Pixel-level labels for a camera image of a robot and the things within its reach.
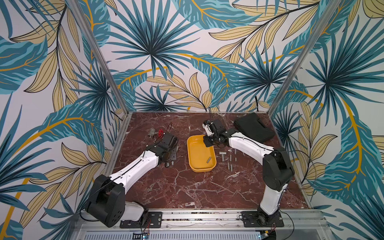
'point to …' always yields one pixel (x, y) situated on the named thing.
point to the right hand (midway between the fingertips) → (206, 139)
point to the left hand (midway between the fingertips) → (170, 155)
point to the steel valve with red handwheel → (152, 133)
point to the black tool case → (248, 125)
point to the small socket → (235, 159)
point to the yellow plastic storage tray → (199, 153)
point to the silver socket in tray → (209, 160)
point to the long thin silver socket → (222, 157)
